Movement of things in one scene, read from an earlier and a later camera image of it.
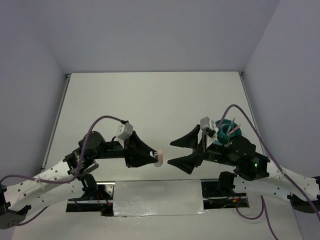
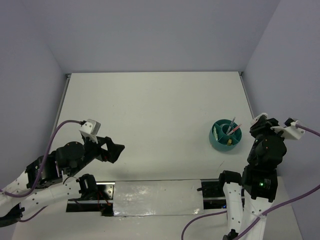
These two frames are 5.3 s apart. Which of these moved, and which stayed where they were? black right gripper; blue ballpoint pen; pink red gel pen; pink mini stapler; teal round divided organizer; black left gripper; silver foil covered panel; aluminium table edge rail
Moved: pink mini stapler; black left gripper; black right gripper
Stayed: aluminium table edge rail; teal round divided organizer; blue ballpoint pen; pink red gel pen; silver foil covered panel
